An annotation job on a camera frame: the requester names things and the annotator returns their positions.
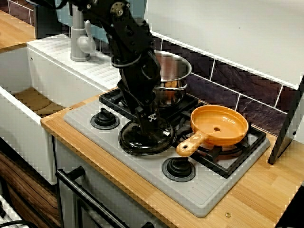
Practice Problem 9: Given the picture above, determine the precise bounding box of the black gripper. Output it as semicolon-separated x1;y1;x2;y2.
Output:
111;51;167;141

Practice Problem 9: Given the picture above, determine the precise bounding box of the glass lid with yellow knob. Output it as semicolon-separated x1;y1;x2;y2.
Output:
118;118;178;157

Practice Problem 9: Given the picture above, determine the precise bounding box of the black burner grate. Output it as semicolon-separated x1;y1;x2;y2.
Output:
99;89;200;121
175;114;267;179

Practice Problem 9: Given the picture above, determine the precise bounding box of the grey stove top plate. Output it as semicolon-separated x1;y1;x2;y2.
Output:
63;95;271;218

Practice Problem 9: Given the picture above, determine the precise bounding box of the black stove knob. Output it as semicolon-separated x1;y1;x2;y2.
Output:
90;108;121;130
162;156;197;182

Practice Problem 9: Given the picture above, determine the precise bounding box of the stainless steel pot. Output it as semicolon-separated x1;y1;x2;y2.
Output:
152;50;192;109

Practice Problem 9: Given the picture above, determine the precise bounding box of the orange toy frying pan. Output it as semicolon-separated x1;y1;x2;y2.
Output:
175;104;249;157

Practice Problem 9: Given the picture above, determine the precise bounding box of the white sink basin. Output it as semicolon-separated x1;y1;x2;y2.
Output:
0;33;122;186

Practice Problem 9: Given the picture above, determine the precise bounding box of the white toy oven cabinet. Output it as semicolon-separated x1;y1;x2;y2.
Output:
51;137;167;228

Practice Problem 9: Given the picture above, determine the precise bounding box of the grey toy faucet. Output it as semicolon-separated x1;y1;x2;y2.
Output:
69;4;97;62

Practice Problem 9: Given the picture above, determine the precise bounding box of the black side panel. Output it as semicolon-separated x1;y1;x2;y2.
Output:
267;76;304;165

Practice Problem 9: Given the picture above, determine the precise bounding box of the black oven door handle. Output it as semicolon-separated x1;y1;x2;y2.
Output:
55;166;155;228

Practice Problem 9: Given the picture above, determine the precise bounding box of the black cable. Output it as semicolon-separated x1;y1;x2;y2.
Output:
0;219;40;228

